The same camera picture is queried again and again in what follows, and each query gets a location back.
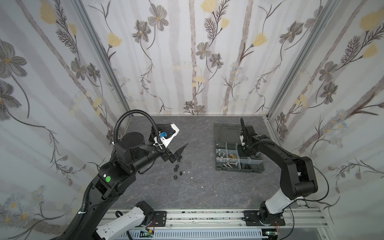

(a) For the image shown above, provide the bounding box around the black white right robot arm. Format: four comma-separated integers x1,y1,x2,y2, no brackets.
240,118,318,226

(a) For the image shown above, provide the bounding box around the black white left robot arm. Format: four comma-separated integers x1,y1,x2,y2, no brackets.
58,124,184,240

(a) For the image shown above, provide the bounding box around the green plastic organizer box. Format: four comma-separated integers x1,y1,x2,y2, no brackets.
214,124,265,174

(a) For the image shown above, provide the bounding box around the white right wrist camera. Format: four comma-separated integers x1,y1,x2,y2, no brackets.
240,135,245,147

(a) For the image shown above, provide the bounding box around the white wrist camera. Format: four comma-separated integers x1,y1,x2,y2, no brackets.
157,124,180,148
240,135,245,147

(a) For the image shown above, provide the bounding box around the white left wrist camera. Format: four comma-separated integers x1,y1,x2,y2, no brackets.
157,124,180,148

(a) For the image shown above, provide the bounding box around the black corrugated cable conduit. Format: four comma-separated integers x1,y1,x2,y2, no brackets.
113,109,160,143

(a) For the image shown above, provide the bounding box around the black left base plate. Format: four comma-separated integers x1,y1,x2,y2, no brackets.
146,211,167,228

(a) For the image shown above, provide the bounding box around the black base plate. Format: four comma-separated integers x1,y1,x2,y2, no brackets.
146,211,167,228
243,211,286,227

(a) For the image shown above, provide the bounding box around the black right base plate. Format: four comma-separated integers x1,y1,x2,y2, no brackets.
243,211,286,227

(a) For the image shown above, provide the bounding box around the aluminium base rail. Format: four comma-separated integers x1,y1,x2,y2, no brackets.
118,208,334,240

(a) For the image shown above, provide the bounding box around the white slotted cable duct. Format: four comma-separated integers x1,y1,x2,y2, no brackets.
129,229,268,240

